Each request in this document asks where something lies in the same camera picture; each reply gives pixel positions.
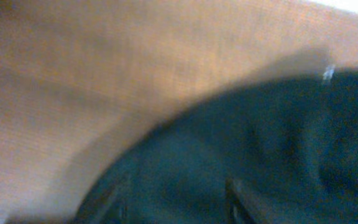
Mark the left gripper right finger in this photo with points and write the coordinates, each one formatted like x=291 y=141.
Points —
x=244 y=205

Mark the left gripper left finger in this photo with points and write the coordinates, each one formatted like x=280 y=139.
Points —
x=107 y=206

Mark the black Sydrogen t-shirt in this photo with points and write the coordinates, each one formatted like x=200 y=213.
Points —
x=294 y=141

